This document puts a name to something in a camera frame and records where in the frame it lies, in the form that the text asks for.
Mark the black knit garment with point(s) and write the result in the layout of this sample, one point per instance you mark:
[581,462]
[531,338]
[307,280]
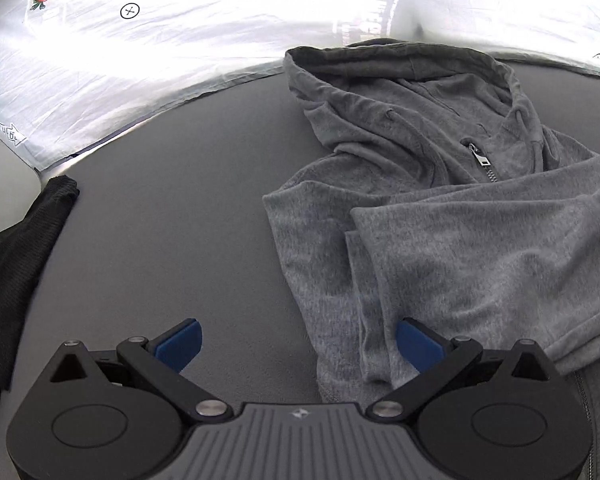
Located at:
[20,260]

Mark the grey zip hoodie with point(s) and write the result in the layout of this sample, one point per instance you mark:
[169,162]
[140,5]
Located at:
[454,240]

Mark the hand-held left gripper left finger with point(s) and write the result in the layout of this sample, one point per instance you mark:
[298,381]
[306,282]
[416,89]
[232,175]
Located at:
[181,344]

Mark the carrot printed white sheet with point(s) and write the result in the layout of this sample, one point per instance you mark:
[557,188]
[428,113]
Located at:
[180,45]

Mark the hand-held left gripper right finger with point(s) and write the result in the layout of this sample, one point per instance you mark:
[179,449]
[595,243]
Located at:
[417,347]

